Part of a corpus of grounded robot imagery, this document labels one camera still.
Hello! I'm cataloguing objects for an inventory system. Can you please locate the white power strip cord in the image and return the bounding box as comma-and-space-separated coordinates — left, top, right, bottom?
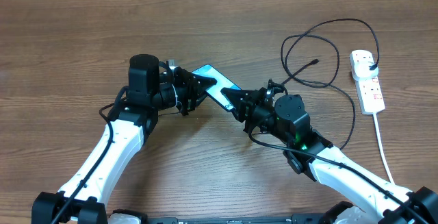
372, 112, 396, 185

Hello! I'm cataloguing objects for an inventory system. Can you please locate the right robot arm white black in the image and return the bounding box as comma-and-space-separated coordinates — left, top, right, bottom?
221, 88, 437, 223

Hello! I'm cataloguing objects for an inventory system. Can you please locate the Galaxy S24+ smartphone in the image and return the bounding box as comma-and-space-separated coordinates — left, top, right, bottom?
192, 64, 240, 112

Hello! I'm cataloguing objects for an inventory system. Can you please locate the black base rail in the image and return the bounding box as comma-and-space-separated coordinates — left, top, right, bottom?
109, 201, 387, 224

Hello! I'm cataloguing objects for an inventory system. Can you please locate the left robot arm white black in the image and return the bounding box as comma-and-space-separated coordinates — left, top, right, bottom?
31, 54, 217, 224

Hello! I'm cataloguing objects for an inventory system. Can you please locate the white charger plug adapter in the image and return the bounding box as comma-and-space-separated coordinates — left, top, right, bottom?
352, 61, 379, 81

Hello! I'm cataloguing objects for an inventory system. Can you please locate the white power strip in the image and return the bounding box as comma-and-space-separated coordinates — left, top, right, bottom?
350, 50, 385, 115

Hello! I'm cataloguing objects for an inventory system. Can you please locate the black USB charging cable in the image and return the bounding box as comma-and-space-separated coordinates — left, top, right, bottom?
270, 18, 381, 151

